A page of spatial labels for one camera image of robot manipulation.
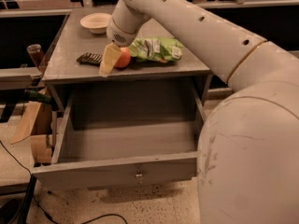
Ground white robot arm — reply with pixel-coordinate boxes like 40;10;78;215
104;0;299;224

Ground dark striped snack bar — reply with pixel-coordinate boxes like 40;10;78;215
77;52;102;66

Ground brown bottle with cap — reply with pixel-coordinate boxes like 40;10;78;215
26;44;45;69

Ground green bottle on side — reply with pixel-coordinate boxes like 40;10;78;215
23;90;52;104

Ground open grey top drawer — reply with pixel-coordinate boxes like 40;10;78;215
34;80;202;190

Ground green chip bag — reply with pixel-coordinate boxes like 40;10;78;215
129;37;183;63

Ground white paper bowl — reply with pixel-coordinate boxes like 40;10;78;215
80;13;111;35

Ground black floor cable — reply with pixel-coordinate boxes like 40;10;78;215
0;139;129;224

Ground cardboard box pieces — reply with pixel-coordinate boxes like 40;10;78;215
10;88;58;165

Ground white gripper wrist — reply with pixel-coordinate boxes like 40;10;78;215
99;0;150;76

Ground grey cabinet with top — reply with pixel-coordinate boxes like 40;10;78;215
41;6;213;114

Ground orange red apple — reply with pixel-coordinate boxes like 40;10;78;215
114;48;131;68

